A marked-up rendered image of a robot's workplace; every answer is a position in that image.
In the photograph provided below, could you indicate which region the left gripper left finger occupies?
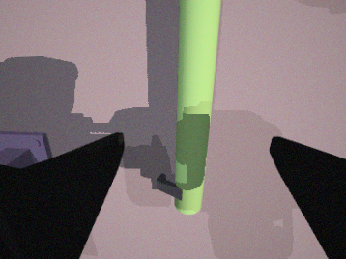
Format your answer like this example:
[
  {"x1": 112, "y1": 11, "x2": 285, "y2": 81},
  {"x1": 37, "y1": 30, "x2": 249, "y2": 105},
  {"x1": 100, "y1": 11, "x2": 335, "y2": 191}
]
[{"x1": 0, "y1": 132, "x2": 125, "y2": 259}]

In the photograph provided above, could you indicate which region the light green long rod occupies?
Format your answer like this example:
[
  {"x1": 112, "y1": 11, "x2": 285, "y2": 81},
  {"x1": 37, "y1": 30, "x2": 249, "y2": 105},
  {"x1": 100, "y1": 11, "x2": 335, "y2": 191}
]
[{"x1": 157, "y1": 0, "x2": 221, "y2": 215}]

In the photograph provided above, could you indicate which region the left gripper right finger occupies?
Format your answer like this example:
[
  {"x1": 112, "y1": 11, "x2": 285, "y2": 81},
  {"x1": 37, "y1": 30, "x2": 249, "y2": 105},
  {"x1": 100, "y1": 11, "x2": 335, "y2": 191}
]
[{"x1": 270, "y1": 136, "x2": 346, "y2": 259}]

